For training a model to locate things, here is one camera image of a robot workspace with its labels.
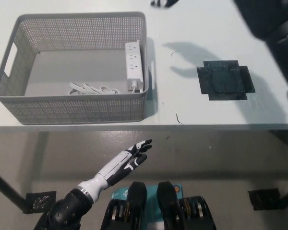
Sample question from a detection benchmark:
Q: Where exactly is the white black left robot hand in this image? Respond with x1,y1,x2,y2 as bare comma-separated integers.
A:
97,138,153,187

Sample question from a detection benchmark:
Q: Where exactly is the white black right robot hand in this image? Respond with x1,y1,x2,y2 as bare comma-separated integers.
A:
150,0,180,10

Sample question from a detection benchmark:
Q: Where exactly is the white power strip with cord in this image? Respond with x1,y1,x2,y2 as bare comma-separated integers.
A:
69,40,144,95

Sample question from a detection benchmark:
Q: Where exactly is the grey perforated plastic basket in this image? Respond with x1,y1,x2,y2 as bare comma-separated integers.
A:
0,11,156,125

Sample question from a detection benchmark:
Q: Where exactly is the black tape patch on table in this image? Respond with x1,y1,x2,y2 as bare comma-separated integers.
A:
196,59,256,101

